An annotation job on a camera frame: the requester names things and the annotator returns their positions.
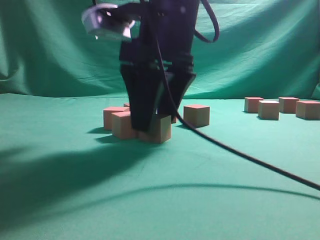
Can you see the green cloth backdrop and cover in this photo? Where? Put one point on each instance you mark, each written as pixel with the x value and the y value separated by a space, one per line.
pixel 63 177

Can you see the edge pink cube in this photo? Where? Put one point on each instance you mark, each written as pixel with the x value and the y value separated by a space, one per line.
pixel 197 115

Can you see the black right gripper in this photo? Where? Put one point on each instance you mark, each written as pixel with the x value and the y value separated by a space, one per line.
pixel 166 33

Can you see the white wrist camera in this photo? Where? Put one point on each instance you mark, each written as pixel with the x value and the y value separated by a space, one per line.
pixel 105 21

